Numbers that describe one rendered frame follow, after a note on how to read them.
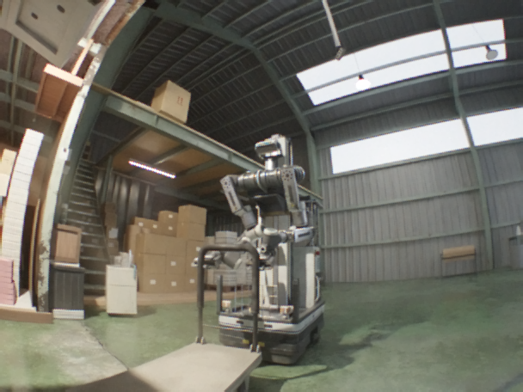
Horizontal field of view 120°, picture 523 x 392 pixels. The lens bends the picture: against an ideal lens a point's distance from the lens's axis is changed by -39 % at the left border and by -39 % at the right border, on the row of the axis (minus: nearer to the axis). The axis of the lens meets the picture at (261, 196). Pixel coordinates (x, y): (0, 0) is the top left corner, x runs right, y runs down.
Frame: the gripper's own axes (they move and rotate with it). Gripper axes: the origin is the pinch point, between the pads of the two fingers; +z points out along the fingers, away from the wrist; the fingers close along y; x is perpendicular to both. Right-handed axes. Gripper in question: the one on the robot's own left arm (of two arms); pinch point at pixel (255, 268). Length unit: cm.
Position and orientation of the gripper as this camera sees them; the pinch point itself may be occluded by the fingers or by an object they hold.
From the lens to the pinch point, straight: 126.3
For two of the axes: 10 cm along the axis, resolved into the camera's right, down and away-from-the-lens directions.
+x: -0.9, -9.9, -0.7
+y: -9.6, 0.7, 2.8
